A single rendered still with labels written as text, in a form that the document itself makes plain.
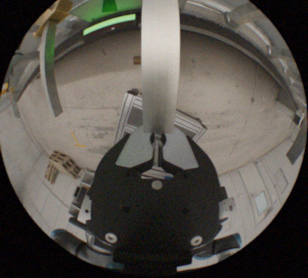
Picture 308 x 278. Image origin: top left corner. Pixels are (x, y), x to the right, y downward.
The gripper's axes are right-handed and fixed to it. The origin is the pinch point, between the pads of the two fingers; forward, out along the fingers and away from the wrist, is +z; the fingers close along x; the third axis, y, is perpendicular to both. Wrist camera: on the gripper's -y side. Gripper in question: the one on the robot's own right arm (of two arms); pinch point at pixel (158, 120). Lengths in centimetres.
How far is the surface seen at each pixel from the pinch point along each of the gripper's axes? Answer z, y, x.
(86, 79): 83, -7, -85
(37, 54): 8, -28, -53
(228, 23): 11.4, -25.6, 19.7
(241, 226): -90, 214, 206
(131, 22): 12.1, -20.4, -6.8
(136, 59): 74, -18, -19
